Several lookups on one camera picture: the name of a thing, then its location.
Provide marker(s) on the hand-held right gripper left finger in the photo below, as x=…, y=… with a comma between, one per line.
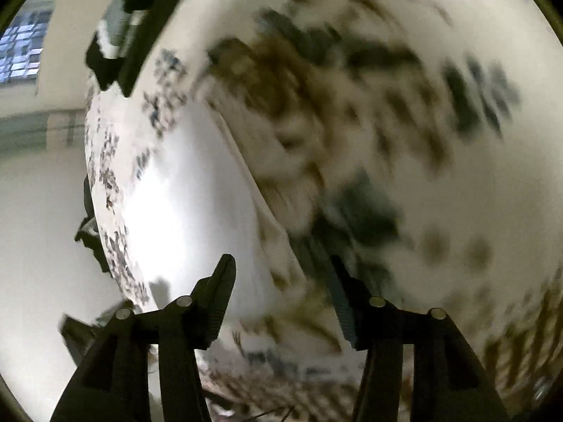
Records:
x=215, y=312

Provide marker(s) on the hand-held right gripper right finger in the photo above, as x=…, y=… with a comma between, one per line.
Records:
x=347, y=312

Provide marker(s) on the white t-shirt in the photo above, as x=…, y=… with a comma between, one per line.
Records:
x=193, y=211

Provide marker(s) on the dark clothes pile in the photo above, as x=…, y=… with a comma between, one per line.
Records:
x=94, y=237

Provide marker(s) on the folded black striped clothes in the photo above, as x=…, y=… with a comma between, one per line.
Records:
x=123, y=30

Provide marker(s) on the bed with floral sheet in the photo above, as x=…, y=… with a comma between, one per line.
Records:
x=396, y=140

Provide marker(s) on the green curtain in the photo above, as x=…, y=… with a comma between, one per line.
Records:
x=39, y=129

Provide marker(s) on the barred window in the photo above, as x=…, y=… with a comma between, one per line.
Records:
x=24, y=48

